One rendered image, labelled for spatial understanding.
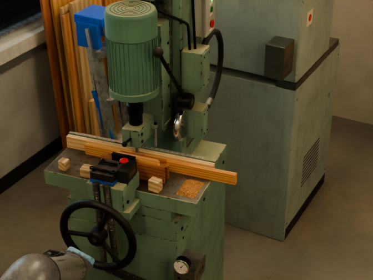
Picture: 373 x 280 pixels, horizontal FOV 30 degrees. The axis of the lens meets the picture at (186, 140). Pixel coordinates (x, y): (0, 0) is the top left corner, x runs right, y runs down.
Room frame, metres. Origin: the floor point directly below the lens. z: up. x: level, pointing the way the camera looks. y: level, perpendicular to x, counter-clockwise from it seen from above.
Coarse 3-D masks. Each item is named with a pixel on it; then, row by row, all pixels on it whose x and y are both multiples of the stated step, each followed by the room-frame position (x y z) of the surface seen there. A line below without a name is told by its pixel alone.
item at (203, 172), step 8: (88, 144) 2.27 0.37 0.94; (96, 144) 2.27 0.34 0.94; (88, 152) 2.26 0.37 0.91; (96, 152) 2.25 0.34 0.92; (104, 152) 2.23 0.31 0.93; (112, 152) 2.22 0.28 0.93; (168, 160) 2.15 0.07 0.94; (176, 168) 2.13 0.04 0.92; (184, 168) 2.12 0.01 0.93; (192, 168) 2.11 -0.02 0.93; (200, 168) 2.10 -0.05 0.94; (208, 168) 2.10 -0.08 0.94; (200, 176) 2.10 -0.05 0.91; (208, 176) 2.09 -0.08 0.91; (216, 176) 2.07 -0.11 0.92; (224, 176) 2.06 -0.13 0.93; (232, 176) 2.05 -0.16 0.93
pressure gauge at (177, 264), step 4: (180, 256) 1.91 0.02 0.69; (184, 256) 1.91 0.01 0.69; (176, 260) 1.90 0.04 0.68; (180, 260) 1.89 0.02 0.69; (184, 260) 1.89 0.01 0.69; (188, 260) 1.90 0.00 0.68; (176, 264) 1.90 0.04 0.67; (180, 264) 1.89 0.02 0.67; (184, 264) 1.89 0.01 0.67; (188, 264) 1.89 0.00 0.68; (176, 268) 1.90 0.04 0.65; (180, 268) 1.89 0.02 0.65; (184, 268) 1.89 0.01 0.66; (188, 268) 1.88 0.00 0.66; (180, 272) 1.89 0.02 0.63; (184, 272) 1.89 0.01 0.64
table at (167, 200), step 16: (80, 160) 2.22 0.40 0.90; (96, 160) 2.22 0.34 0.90; (48, 176) 2.14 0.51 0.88; (64, 176) 2.12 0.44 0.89; (176, 176) 2.11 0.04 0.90; (192, 176) 2.11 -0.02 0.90; (144, 192) 2.01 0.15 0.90; (160, 192) 2.01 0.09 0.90; (176, 192) 2.01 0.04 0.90; (208, 192) 2.05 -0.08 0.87; (128, 208) 1.95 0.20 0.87; (160, 208) 1.98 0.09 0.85; (176, 208) 1.96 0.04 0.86; (192, 208) 1.94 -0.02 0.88
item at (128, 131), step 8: (144, 120) 2.22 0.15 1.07; (152, 120) 2.25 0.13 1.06; (128, 128) 2.16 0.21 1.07; (136, 128) 2.16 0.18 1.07; (144, 128) 2.18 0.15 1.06; (128, 136) 2.15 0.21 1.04; (136, 136) 2.14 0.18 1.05; (144, 136) 2.18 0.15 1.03; (128, 144) 2.15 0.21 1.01; (136, 144) 2.14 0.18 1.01
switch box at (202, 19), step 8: (200, 0) 2.39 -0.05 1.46; (208, 0) 2.40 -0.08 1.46; (200, 8) 2.39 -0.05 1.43; (208, 8) 2.41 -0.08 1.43; (200, 16) 2.39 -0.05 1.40; (208, 16) 2.41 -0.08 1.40; (192, 24) 2.41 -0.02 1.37; (200, 24) 2.39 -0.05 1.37; (208, 24) 2.41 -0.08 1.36; (192, 32) 2.41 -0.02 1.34; (200, 32) 2.39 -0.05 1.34; (208, 32) 2.41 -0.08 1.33
